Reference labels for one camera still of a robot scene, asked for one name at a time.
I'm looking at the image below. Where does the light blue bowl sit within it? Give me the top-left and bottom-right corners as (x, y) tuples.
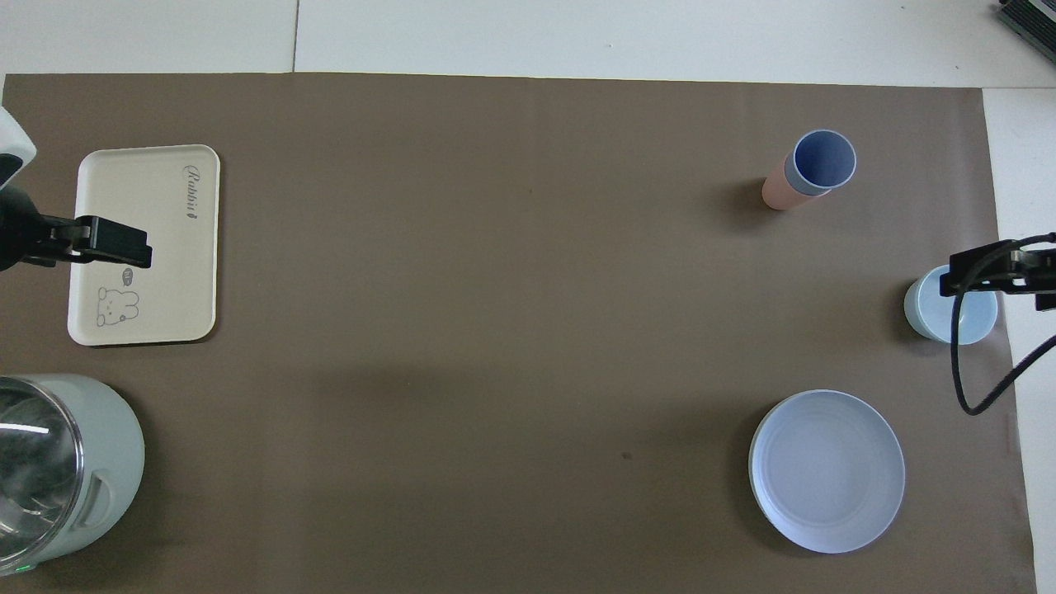
(903, 265), (999, 346)

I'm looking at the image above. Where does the periwinkle blue ribbed cup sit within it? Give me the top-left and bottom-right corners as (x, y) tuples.
(784, 130), (857, 197)

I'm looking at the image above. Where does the pale green pot glass lid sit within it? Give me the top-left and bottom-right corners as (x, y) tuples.
(0, 374), (146, 577)

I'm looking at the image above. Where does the brown paper table mat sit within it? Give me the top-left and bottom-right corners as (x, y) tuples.
(0, 73), (1039, 594)

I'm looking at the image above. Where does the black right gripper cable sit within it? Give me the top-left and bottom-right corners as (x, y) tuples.
(950, 233), (1056, 417)

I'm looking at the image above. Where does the periwinkle blue plate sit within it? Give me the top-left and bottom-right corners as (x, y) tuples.
(748, 389), (907, 554)

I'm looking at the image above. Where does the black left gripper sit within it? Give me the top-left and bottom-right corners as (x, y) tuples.
(0, 186), (154, 273)

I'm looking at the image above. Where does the dark grey ribbed device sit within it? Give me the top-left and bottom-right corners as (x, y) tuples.
(996, 0), (1056, 44)

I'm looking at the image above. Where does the pink ribbed cup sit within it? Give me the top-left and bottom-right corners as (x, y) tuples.
(761, 172), (813, 211)

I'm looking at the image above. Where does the cream rabbit print tray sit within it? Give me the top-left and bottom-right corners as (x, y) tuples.
(67, 144), (222, 347)

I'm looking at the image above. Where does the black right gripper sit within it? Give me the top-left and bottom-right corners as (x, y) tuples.
(940, 239), (1056, 312)

